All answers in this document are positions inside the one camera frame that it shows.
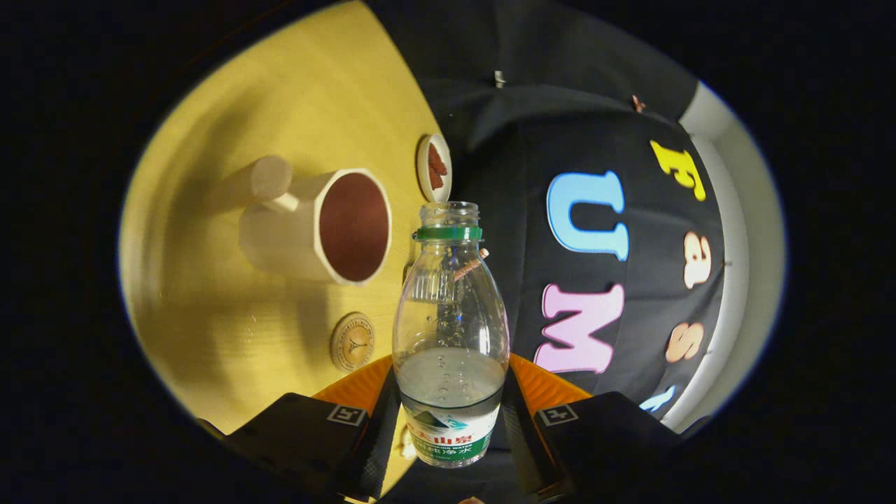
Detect black backdrop cloth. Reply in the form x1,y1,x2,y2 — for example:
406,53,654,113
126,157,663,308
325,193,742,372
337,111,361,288
364,0,725,421

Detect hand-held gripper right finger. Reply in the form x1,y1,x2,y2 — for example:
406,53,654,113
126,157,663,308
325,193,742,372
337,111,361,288
500,354,681,501

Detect clear plastic bottle green label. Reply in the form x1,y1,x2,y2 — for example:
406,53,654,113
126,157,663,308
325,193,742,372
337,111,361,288
392,202,510,468

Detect wooden table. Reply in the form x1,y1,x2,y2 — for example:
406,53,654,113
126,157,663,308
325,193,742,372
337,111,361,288
118,0,449,491

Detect cream cup wooden handle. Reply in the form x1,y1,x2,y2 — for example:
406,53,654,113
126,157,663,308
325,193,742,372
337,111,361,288
238,155,393,286

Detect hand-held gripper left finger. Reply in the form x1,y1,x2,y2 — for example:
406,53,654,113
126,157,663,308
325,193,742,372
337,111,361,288
223,356,404,502

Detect small cream plate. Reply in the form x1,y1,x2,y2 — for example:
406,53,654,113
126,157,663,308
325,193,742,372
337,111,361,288
416,134,453,204

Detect round wooden coaster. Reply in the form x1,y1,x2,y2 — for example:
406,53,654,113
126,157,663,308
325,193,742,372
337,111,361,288
330,312,375,372

